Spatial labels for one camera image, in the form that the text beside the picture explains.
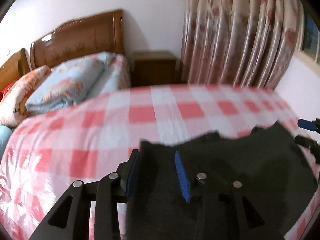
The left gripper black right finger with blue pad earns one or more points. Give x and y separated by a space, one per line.
223 212

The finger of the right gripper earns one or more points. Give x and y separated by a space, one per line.
313 126
311 144

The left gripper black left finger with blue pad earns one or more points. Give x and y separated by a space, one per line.
69 217

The black striped knit sweater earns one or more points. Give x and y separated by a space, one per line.
274 173

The pink checkered bed sheet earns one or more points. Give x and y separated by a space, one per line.
46 153

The window with metal bars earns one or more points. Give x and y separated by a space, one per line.
309 37

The light blue pillow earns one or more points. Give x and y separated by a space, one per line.
5 134

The floral pink beige curtain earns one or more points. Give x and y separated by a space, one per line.
245 43

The orange floral pillow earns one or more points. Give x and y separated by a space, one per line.
13 109

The red blanket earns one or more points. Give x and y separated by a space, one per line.
7 90

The light blue floral folded quilt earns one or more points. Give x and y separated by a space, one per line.
69 83

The brown wooden headboard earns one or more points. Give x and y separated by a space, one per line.
14 68
79 37

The dark brown wooden nightstand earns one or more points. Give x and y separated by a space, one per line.
151 68

